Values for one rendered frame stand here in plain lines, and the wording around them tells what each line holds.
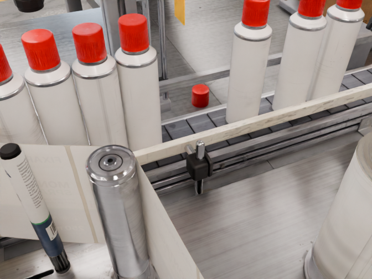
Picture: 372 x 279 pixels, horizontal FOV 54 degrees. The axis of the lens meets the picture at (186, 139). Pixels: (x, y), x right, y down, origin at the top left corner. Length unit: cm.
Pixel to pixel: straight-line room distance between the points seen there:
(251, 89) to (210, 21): 51
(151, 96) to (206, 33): 52
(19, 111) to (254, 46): 30
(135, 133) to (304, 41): 27
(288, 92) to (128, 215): 37
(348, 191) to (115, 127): 29
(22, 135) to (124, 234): 19
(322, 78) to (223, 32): 41
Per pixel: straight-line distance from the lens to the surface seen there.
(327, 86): 64
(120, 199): 29
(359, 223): 34
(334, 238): 37
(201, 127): 59
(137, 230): 33
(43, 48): 42
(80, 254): 46
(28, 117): 46
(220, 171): 58
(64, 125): 47
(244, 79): 53
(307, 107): 61
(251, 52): 51
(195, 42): 93
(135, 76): 45
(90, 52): 43
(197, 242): 46
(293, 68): 57
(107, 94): 45
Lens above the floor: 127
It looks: 43 degrees down
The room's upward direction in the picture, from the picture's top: straight up
